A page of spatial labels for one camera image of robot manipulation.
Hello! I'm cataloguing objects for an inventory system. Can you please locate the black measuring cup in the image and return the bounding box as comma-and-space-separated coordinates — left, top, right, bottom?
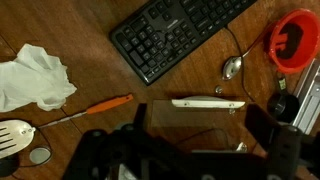
267, 77, 300, 124

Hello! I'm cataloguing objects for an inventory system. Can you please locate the slotted metal spatula orange handle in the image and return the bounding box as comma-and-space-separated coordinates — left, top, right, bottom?
0, 93, 134, 160

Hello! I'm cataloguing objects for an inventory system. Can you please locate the thin black cable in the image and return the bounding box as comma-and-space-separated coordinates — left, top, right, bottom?
18, 127, 54, 168

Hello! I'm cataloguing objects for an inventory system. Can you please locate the black computer keyboard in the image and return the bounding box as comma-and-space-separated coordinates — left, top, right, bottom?
109, 0, 258, 86

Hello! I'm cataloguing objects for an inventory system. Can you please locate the metal spoon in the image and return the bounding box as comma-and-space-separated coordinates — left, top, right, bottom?
221, 23, 278, 82

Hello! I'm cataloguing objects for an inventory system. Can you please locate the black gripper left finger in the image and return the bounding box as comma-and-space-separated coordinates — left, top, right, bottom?
134, 102, 148, 129

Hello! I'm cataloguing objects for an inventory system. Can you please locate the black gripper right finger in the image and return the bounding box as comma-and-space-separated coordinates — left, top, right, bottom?
244, 103, 279, 149

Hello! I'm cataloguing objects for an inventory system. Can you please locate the red plastic bowl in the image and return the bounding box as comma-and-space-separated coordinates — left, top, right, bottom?
265, 8, 320, 75

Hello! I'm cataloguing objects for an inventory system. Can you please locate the black keyboard cable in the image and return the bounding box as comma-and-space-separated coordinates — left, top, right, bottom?
225, 25, 256, 103

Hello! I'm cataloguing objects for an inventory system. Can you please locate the crumpled white cloth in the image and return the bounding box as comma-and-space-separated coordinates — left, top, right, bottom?
0, 43, 78, 113

